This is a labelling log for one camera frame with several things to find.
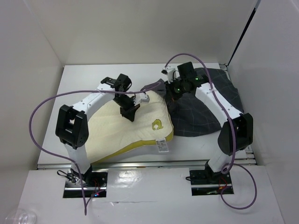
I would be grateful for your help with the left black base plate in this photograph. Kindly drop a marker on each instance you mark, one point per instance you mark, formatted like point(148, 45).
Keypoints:
point(97, 180)

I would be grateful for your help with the clear plastic object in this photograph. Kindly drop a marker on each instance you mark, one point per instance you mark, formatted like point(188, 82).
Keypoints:
point(21, 216)

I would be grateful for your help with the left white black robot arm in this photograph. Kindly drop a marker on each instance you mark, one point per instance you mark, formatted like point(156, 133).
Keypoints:
point(72, 122)

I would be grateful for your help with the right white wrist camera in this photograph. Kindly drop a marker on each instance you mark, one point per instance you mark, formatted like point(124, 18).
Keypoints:
point(169, 72)

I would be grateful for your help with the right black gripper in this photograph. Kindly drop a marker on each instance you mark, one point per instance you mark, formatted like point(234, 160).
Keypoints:
point(169, 93)

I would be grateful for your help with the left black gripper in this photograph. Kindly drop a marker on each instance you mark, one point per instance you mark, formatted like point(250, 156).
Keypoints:
point(130, 115)

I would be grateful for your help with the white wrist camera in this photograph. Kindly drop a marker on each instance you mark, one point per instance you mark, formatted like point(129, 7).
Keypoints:
point(141, 98)
point(169, 72)

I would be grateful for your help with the dark grey plaid pillowcase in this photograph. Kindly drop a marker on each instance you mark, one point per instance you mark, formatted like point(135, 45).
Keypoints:
point(191, 118)

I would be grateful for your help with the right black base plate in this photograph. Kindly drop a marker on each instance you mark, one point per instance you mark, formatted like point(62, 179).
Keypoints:
point(201, 177)

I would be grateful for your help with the aluminium rail front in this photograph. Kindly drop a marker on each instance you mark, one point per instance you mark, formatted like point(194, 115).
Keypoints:
point(159, 164)

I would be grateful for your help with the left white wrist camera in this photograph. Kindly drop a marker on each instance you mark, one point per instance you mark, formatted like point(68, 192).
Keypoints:
point(141, 98)

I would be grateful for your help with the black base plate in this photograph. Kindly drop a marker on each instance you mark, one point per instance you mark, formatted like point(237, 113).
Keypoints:
point(201, 177)
point(97, 180)

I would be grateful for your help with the cream yellow pillow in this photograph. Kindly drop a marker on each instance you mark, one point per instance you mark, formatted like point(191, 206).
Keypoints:
point(111, 135)

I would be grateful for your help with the dark vertical frame pole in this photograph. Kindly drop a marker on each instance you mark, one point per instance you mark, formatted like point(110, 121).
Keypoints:
point(245, 30)

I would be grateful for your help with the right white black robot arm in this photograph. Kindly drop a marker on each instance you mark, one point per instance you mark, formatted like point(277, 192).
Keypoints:
point(236, 127)

